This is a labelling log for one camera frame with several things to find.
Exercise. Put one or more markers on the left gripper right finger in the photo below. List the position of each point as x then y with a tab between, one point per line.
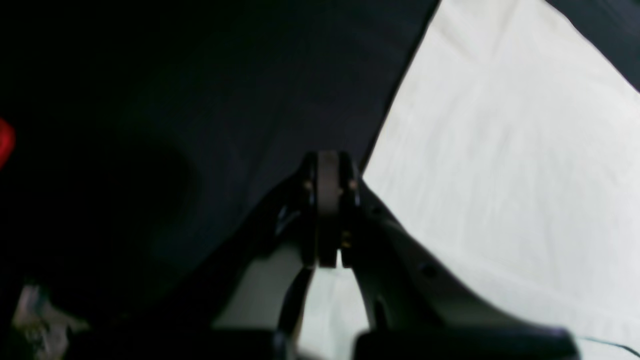
416	307

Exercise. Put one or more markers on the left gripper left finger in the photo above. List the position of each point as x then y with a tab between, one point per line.
272	289

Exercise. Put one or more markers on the pale green T-shirt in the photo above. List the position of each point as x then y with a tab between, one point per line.
511	151

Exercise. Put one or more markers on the black table cloth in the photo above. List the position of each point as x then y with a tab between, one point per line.
147	129

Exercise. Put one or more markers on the red black clamp bottom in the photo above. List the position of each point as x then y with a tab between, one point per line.
7	142

